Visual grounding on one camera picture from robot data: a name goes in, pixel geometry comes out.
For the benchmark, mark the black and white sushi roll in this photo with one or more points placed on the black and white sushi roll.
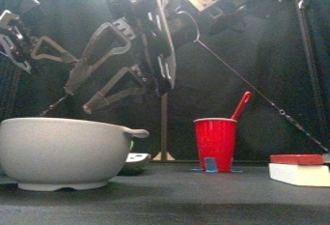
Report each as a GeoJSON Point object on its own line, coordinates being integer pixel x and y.
{"type": "Point", "coordinates": [136, 163]}

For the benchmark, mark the red and white nigiri toy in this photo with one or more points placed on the red and white nigiri toy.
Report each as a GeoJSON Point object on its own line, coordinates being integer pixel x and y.
{"type": "Point", "coordinates": [298, 171]}

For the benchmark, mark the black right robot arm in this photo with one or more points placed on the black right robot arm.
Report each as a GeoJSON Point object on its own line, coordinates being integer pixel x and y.
{"type": "Point", "coordinates": [214, 6]}

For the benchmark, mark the red plastic cup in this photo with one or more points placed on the red plastic cup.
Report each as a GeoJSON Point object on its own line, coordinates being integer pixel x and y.
{"type": "Point", "coordinates": [214, 142]}

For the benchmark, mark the blue plastic cup holder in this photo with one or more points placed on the blue plastic cup holder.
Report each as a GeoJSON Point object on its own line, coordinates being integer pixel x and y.
{"type": "Point", "coordinates": [211, 165]}

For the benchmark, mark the vertical metal frame post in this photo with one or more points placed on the vertical metal frame post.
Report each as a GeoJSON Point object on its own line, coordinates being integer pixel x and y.
{"type": "Point", "coordinates": [163, 122]}

